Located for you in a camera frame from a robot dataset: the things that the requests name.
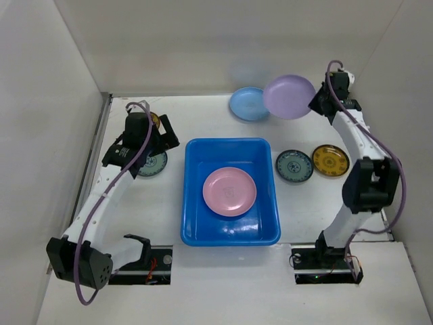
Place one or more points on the pink plastic plate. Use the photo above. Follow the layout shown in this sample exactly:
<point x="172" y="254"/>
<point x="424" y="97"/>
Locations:
<point x="229" y="192"/>

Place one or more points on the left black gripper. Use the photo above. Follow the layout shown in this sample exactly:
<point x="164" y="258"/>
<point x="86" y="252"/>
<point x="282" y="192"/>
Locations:
<point x="167" y="140"/>

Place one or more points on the left green floral plate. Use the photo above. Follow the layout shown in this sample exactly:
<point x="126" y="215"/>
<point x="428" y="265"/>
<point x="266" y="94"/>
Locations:
<point x="154" y="165"/>

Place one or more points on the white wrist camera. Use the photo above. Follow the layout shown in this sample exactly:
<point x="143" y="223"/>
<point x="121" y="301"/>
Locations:
<point x="351" y="76"/>
<point x="142" y="106"/>

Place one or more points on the green floral plate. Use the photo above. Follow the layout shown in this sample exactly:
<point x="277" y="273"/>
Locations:
<point x="294" y="166"/>
<point x="154" y="165"/>

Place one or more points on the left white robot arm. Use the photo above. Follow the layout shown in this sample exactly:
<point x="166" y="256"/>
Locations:
<point x="79" y="255"/>

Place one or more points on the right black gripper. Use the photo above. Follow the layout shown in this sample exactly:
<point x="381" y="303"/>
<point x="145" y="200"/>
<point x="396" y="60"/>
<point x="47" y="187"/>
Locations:
<point x="320" y="100"/>

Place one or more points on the left yellow patterned plate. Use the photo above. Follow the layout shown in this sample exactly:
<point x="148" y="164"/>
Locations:
<point x="155" y="119"/>

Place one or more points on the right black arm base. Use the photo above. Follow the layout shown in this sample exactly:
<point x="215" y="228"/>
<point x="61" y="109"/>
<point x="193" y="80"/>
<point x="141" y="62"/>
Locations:
<point x="318" y="263"/>

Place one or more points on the purple plastic plate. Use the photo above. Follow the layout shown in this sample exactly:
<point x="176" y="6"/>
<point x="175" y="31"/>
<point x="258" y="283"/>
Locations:
<point x="288" y="96"/>

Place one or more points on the right yellow patterned plate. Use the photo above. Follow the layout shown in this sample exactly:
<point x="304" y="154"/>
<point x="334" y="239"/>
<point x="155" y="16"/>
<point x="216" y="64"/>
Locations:
<point x="330" y="160"/>

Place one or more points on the light blue plastic plate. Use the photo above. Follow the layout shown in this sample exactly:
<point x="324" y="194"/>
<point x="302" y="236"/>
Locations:
<point x="247" y="104"/>

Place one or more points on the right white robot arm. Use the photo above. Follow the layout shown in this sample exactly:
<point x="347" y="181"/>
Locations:
<point x="371" y="184"/>

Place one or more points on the blue plastic bin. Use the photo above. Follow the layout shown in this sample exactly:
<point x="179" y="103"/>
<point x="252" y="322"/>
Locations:
<point x="200" y="226"/>

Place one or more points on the yellow patterned plate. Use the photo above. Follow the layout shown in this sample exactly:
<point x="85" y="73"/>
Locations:
<point x="330" y="160"/>
<point x="155" y="119"/>

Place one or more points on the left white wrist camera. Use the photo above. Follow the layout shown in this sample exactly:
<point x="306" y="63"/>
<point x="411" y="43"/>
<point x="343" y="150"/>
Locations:
<point x="142" y="106"/>

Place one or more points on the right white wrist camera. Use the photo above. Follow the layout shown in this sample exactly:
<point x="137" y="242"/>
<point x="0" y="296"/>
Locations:
<point x="351" y="76"/>

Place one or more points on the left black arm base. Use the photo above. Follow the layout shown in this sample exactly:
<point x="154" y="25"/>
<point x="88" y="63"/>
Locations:
<point x="156" y="272"/>

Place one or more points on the right green floral plate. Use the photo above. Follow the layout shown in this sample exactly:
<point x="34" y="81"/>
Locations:
<point x="294" y="166"/>

